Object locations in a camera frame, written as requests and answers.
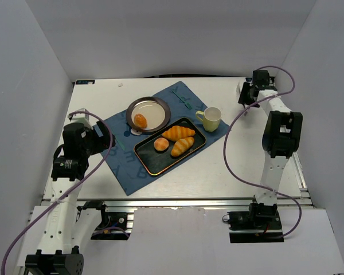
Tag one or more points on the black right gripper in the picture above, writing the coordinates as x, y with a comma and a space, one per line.
245, 93

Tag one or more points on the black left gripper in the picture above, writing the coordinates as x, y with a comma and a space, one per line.
104, 134

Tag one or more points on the glazed brown oval bread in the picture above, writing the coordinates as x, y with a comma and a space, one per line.
140, 121

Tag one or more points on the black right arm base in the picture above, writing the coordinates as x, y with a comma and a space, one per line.
259, 224

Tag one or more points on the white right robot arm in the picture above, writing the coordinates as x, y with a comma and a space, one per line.
280, 139

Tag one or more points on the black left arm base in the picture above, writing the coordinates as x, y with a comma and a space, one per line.
115, 225

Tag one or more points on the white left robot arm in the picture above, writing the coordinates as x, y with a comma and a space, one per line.
68, 227

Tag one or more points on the blue placemat with letters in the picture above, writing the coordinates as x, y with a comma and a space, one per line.
137, 161

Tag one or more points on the pale yellow cup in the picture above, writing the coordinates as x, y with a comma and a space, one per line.
210, 118

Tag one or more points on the blue label sticker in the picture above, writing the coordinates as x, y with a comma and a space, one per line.
85, 82

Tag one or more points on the pale round bun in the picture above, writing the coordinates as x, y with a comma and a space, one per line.
161, 144

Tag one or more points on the black rectangular tray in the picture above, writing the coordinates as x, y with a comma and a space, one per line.
156, 162

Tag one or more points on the round metal plate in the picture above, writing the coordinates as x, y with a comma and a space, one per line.
155, 110

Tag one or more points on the striped croissant upper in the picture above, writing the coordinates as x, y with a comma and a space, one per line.
178, 132

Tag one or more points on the striped croissant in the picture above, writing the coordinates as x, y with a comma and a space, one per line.
181, 146
178, 132

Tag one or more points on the striped croissant lower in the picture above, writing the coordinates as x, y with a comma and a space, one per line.
181, 146

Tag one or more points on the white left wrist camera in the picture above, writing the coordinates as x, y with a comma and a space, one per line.
81, 117

